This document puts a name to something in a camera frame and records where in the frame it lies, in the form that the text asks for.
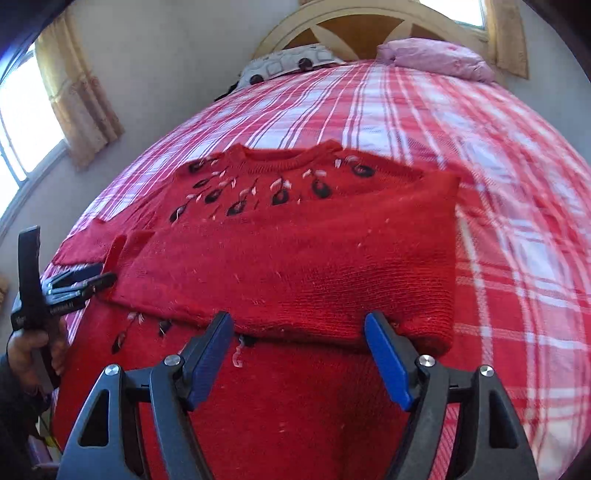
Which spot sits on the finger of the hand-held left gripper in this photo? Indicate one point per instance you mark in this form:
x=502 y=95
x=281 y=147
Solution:
x=74 y=276
x=90 y=290

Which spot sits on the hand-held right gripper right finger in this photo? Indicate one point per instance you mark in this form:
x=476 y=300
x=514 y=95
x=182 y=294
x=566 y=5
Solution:
x=390 y=364

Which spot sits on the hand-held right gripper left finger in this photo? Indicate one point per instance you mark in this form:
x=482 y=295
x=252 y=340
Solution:
x=210 y=364

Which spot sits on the red knitted sweater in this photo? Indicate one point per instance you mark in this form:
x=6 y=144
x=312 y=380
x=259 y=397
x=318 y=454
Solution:
x=295 y=258

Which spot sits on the person's left forearm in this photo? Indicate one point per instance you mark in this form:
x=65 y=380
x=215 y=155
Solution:
x=16 y=415

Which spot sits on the person's left hand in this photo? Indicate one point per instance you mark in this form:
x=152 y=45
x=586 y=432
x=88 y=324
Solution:
x=25 y=357

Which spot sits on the window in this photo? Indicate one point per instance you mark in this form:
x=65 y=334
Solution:
x=25 y=124
x=455 y=10

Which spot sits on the beige curtain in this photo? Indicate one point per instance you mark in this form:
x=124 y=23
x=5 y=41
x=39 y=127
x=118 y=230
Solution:
x=78 y=101
x=508 y=37

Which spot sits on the red plaid blanket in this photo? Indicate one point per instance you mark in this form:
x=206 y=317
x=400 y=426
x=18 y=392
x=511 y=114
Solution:
x=498 y=221

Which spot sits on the white patterned pillow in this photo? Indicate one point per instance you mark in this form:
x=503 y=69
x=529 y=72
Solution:
x=286 y=62

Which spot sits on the pink pillow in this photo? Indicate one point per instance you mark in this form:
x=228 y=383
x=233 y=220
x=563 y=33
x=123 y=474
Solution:
x=434 y=57

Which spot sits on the cream wooden headboard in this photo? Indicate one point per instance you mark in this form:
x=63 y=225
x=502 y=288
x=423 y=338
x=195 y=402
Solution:
x=369 y=27

